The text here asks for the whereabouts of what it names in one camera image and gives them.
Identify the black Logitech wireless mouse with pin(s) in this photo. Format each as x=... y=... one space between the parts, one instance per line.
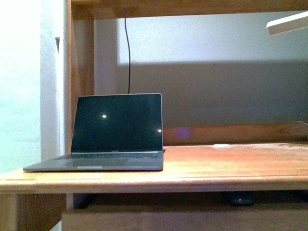
x=240 y=198

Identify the grey open laptop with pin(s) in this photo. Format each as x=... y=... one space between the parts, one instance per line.
x=113 y=133

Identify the white round sticker on desk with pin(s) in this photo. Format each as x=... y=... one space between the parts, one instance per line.
x=221 y=145

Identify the wooden desk with hutch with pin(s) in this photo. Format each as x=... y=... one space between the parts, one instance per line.
x=266 y=157

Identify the wooden pull-out keyboard tray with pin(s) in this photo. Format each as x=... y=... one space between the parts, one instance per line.
x=262 y=217

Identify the white desk lamp head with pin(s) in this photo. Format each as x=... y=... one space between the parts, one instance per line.
x=286 y=24

